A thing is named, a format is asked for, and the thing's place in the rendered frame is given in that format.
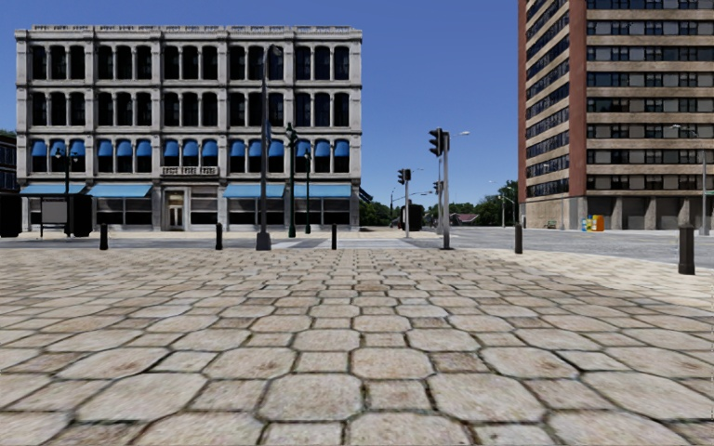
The low red roof building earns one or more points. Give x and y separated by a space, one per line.
465 218

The blue box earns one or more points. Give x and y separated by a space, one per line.
586 224

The short dark post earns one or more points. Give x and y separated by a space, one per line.
686 250
104 237
518 238
334 237
218 236

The dark building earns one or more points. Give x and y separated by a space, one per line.
6 167

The black bus shelter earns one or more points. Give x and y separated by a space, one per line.
56 212

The brown brick and concrete tower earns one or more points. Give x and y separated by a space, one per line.
613 111

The grey street lamp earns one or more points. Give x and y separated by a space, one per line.
703 189
263 167
502 209

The pale stone building blue awnings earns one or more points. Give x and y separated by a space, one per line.
189 111

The dark green street lamp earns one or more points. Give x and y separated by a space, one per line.
291 184
307 195

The trees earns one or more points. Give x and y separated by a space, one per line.
491 209

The traffic light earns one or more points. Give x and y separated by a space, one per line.
439 206
406 200
445 195

